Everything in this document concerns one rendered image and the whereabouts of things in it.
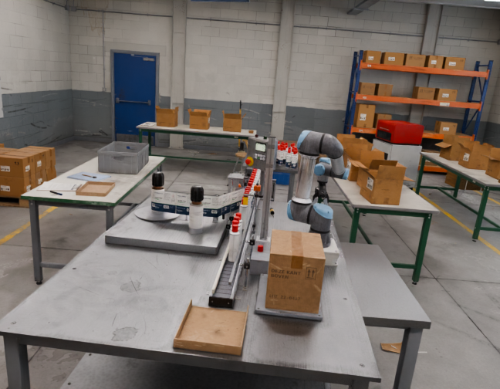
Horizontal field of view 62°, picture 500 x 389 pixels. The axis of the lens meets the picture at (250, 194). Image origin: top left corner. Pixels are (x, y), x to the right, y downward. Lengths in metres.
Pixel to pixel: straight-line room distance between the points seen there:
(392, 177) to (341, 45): 6.50
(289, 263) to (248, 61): 8.44
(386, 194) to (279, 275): 2.36
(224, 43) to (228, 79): 0.78
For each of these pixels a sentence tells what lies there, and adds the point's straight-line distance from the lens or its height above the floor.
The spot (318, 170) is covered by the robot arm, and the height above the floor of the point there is 1.30.
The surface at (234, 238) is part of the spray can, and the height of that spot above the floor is 1.02.
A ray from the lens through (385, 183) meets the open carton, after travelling 4.04.
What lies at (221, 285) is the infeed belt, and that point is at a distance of 2.04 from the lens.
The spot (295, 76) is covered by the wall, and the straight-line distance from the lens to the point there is 10.06.
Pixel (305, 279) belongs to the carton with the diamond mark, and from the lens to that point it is 1.88.
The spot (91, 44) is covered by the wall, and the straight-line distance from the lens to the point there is 10.76.
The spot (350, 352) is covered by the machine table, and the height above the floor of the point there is 0.83.
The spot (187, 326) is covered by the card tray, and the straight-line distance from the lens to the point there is 1.83.
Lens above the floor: 1.86
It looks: 16 degrees down
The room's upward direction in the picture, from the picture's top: 4 degrees clockwise
